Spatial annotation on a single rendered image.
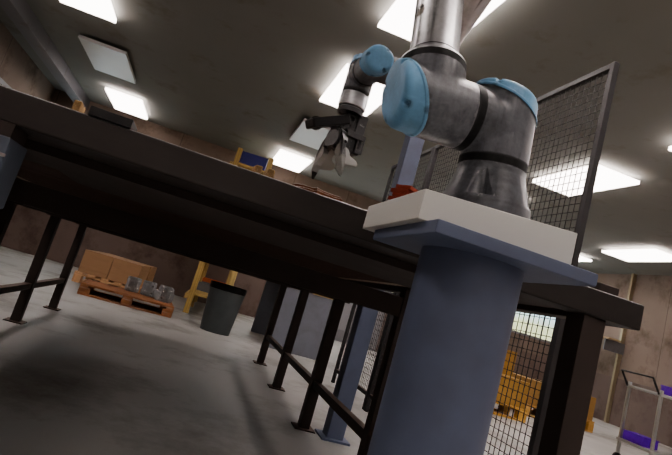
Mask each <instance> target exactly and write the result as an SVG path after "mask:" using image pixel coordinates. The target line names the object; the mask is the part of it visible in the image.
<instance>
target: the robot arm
mask: <svg viewBox="0 0 672 455"><path fill-rule="evenodd" d="M491 1H492V0H417V1H416V8H415V15H414V23H413V30H412V38H411V45H410V50H409V51H407V52H406V53H405V54H404V55H403V56H402V57H401V58H400V59H399V58H397V57H394V56H393V54H392V52H391V51H390V50H389V49H388V48H387V47H386V46H384V45H379V44H378V45H373V46H371V47H370V48H368V49H367V50H366V51H364V52H363V53H360V54H356V55H354V56H353V58H352V61H351V63H350V64H349V68H348V73H347V76H346V79H345V83H344V86H343V89H342V93H341V96H340V99H339V102H338V108H337V113H338V114H339V115H337V116H325V117H319V116H313V117H311V118H310V119H308V120H305V125H306V129H313V130H319V129H321V128H327V127H331V129H330V131H329V132H328V133H327V136H326V138H325V139H324V141H323V142H322V144H321V146H320V148H319V150H318V152H317V155H316V158H315V161H314V164H313V167H312V171H311V178H312V179H314V178H315V176H316V174H317V172H318V170H319V169H320V170H329V171H331V170H333V169H334V167H335V164H334V163H333V162H332V158H333V156H334V153H335V155H336V160H335V162H336V167H335V169H336V171H337V173H338V175H339V176H341V175H342V172H343V169H344V166H350V167H357V162H356V161H355V160H354V159H353V158H352V157H354V156H358V155H361V154H362V150H363V147H364V144H365V140H366V137H364V133H365V129H366V126H367V122H368V119H369V118H368V117H366V116H364V115H363V113H364V112H365V109H366V106H367V103H368V99H369V96H370V92H371V89H372V86H373V85H374V84H375V83H376V82H377V83H379V84H382V85H385V87H384V88H383V94H382V114H383V118H384V120H385V122H386V124H387V125H389V127H390V128H392V129H395V130H397V131H400V132H402V133H404V134H405V135H407V136H410V137H417V138H420V139H423V140H426V141H430V142H433V143H436V144H439V145H442V146H445V147H448V148H451V149H454V150H457V151H459V152H460V153H459V158H458V163H457V168H456V171H455V173H454V174H453V176H452V178H451V180H450V181H449V183H448V185H447V187H446V188H445V190H444V192H443V193H442V194H446V195H449V196H452V197H456V198H459V199H463V200H466V201H469V202H473V203H476V204H480V205H483V206H486V207H490V208H493V209H496V210H500V211H503V212H507V213H510V214H513V215H517V216H520V217H524V218H527V219H530V218H531V211H530V209H529V206H528V195H527V187H526V176H527V171H528V165H529V160H530V154H531V148H532V143H533V137H534V132H535V129H536V127H537V111H538V103H537V100H536V97H535V96H534V94H533V93H532V92H531V91H530V90H529V89H527V88H526V87H524V86H523V85H521V84H519V83H517V82H514V81H511V80H508V79H502V80H499V79H498V78H484V79H481V80H479V81H477V82H476V83H474V82H471V81H469V80H467V79H466V72H467V65H466V61H465V59H464V58H463V56H462V55H461V54H460V53H459V50H460V45H461V43H462V42H463V40H464V39H465V38H466V36H467V35H468V33H469V32H470V30H471V29H472V28H473V26H474V25H475V23H476V22H477V20H478V19H479V18H480V16H481V15H482V13H483V12H484V10H485V9H486V8H487V6H488V5H489V3H490V2H491ZM362 142H363V144H362ZM361 145H362V148H361ZM360 148H361V151H360ZM333 151H334V152H333Z"/></svg>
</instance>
